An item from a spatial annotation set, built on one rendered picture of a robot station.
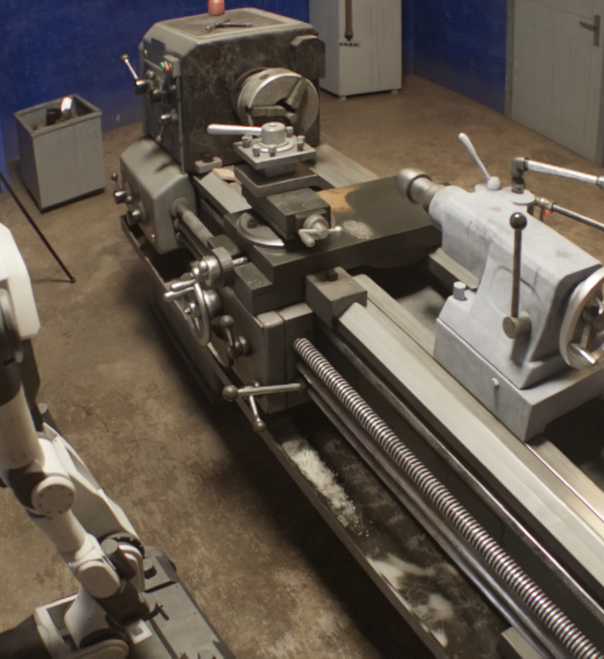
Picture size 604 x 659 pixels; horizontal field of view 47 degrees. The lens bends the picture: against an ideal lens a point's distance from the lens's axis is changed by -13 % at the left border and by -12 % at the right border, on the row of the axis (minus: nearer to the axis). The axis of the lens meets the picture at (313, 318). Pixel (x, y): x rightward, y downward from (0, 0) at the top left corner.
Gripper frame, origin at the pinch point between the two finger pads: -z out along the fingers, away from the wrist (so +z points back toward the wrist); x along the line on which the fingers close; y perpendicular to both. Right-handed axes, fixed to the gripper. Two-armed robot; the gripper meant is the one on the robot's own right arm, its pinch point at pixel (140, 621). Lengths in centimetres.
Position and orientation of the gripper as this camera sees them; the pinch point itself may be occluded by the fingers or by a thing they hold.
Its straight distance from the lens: 154.8
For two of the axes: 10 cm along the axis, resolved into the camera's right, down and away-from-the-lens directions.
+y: -5.3, -4.7, 7.1
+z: -1.8, -7.5, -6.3
